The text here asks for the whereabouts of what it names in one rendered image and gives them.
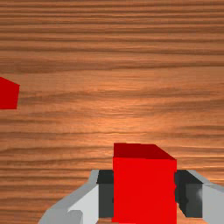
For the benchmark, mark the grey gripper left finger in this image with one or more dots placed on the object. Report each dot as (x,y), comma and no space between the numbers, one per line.
(87,198)

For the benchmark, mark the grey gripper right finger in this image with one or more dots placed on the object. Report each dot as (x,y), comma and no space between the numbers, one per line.
(201,201)

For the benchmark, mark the red cube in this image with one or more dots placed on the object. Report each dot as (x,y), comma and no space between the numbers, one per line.
(8,94)
(144,189)

